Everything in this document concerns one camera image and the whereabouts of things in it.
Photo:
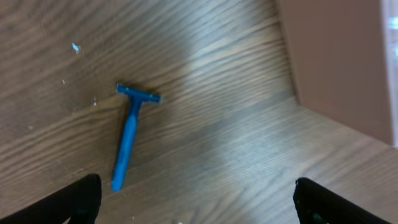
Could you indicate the blue disposable razor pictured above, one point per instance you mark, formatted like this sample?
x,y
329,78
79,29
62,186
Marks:
x,y
137,99

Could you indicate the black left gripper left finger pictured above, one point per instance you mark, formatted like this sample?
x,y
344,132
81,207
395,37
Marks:
x,y
78,202

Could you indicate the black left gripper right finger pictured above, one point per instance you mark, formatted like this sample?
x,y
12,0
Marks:
x,y
315,205

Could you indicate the white cardboard box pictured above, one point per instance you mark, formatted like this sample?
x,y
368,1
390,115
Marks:
x,y
343,56

